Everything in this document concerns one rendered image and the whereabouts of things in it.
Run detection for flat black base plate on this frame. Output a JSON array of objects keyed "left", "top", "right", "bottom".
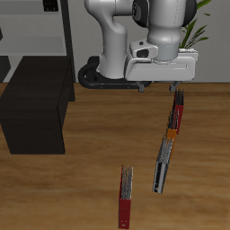
[{"left": 77, "top": 55, "right": 153, "bottom": 90}]

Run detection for large red book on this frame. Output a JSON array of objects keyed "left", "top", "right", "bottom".
[{"left": 118, "top": 164, "right": 135, "bottom": 230}]

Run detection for dark brown desk caddy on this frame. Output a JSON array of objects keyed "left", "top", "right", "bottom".
[{"left": 0, "top": 55, "right": 76, "bottom": 155}]

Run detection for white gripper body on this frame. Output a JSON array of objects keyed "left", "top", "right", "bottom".
[{"left": 123, "top": 48, "right": 199, "bottom": 83}]

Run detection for orange book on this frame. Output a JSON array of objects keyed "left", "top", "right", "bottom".
[{"left": 165, "top": 110, "right": 180, "bottom": 159}]

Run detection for small red book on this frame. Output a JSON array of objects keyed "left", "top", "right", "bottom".
[{"left": 172, "top": 88, "right": 185, "bottom": 136}]

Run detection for green pot plant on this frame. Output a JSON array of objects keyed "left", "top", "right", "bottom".
[{"left": 179, "top": 0, "right": 213, "bottom": 50}]

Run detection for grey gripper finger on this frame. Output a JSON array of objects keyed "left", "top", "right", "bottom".
[
  {"left": 169, "top": 81, "right": 181, "bottom": 93},
  {"left": 137, "top": 81, "right": 146, "bottom": 93}
]

